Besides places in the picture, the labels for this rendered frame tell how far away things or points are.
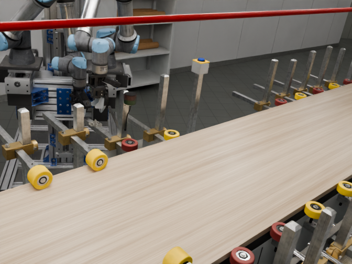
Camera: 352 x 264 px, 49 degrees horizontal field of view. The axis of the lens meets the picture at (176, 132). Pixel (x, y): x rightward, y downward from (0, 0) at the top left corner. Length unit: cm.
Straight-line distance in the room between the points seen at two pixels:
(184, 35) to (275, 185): 422
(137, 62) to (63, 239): 414
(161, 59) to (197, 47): 96
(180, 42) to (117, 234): 458
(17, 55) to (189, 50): 376
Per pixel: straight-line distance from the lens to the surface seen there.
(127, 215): 146
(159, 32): 519
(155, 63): 531
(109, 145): 198
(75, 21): 37
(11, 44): 237
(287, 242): 115
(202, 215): 150
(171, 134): 202
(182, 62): 588
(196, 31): 590
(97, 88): 188
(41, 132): 349
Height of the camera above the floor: 183
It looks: 27 degrees down
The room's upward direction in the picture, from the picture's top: 8 degrees clockwise
